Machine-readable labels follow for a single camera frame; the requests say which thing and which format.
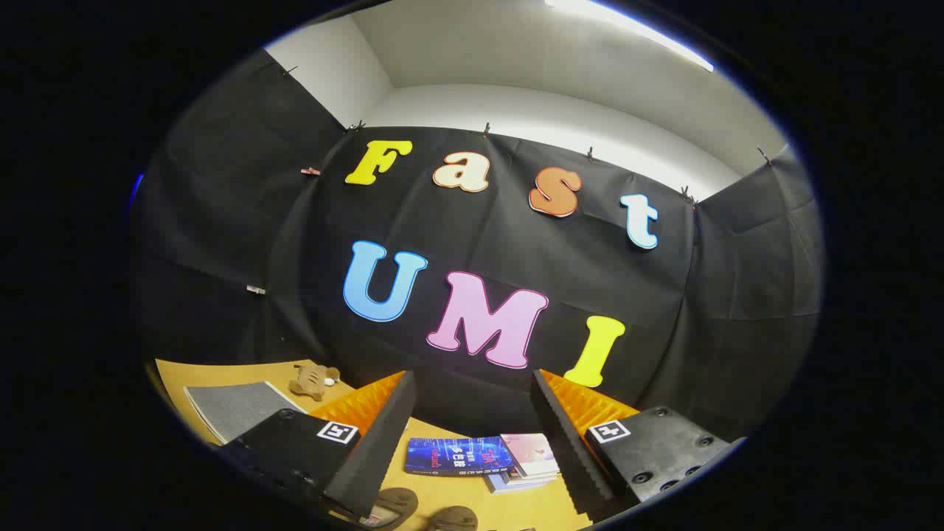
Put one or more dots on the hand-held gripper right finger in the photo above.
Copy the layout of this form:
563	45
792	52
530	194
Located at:
564	442

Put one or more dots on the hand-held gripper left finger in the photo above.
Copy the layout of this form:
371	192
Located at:
383	442

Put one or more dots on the brown fuzzy shoe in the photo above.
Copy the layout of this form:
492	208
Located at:
394	505
453	518

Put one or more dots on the grey fabric storage box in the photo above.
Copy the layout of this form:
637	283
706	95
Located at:
236	409

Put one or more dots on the pink book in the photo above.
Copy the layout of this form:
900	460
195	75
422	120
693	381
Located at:
532	453

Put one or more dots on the grey book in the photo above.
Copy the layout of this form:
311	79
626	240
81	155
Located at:
516	483

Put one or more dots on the blue book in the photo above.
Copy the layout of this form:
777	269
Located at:
450	456

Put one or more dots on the brown striped plush toy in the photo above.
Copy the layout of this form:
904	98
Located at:
310	382

